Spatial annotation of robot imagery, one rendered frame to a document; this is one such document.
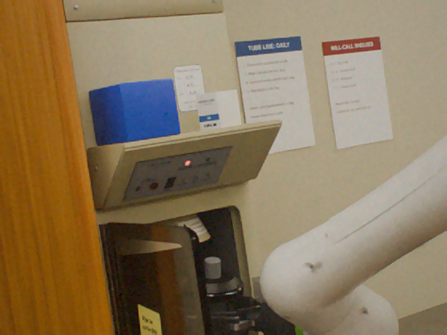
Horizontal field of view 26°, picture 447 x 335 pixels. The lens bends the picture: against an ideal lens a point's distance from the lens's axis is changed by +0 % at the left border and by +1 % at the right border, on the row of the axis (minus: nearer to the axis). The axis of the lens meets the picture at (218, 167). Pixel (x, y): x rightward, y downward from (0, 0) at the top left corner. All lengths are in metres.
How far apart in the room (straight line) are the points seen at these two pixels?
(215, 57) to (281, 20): 0.71
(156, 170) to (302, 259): 0.36
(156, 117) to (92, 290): 0.28
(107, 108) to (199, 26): 0.28
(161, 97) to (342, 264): 0.43
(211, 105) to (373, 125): 1.03
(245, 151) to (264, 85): 0.72
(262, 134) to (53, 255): 0.40
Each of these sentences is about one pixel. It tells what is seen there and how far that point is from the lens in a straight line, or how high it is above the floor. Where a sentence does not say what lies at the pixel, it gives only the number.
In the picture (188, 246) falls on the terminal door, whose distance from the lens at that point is 1.27.
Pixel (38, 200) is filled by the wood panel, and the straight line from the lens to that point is 1.54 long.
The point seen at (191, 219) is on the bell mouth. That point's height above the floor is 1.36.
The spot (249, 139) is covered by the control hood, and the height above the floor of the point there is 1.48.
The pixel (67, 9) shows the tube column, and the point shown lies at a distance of 1.56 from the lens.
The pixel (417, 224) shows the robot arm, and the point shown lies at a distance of 1.21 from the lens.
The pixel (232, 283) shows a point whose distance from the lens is 1.62.
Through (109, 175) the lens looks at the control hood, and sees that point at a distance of 1.49.
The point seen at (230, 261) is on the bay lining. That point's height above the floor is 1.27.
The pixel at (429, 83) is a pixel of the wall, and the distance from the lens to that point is 2.75.
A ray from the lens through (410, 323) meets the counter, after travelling 2.52.
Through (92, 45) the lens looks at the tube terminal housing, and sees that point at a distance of 1.57.
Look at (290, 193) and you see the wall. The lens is 2.36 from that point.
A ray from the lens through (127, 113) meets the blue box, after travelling 1.46.
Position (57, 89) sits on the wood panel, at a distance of 1.43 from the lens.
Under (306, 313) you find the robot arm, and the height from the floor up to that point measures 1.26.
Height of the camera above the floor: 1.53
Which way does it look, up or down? 3 degrees down
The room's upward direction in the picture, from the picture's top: 8 degrees counter-clockwise
